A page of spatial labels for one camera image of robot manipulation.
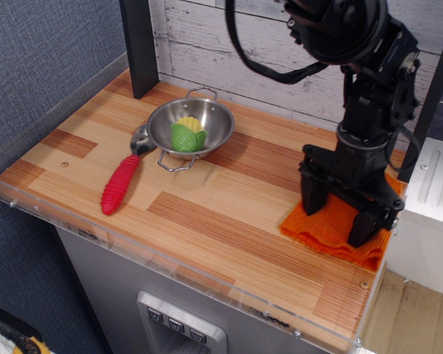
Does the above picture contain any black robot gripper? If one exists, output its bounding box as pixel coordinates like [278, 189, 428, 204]
[299, 123, 405, 248]

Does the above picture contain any orange cloth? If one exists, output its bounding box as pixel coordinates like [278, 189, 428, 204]
[280, 193, 391, 271]

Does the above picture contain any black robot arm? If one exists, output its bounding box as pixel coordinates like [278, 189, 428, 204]
[285, 1, 420, 247]

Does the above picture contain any white toy sink unit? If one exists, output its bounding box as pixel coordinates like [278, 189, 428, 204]
[385, 138, 443, 294]

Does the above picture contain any toy corn cob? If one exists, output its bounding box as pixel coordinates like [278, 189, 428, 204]
[171, 117, 207, 153]

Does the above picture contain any small steel pot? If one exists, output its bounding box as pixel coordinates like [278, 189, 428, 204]
[147, 86, 235, 172]

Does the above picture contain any silver dispenser button panel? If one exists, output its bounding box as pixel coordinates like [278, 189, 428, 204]
[137, 291, 227, 353]

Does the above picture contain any grey toy fridge cabinet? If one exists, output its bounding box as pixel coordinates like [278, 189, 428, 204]
[53, 225, 340, 354]

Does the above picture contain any clear acrylic table guard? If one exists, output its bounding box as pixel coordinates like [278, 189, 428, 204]
[0, 51, 409, 354]

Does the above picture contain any black yellow object corner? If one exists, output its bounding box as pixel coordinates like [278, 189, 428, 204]
[0, 309, 52, 353]

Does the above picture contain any right dark vertical post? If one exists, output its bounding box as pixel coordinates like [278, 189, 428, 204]
[398, 50, 443, 182]

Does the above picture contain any dark vertical post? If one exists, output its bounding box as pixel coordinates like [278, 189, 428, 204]
[119, 0, 159, 99]
[398, 50, 443, 182]

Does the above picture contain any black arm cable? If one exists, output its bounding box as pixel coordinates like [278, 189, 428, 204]
[224, 0, 328, 85]

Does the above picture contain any red handled metal spoon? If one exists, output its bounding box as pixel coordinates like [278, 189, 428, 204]
[100, 124, 156, 215]

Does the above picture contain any left dark vertical post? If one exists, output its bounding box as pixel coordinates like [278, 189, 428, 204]
[119, 0, 159, 99]

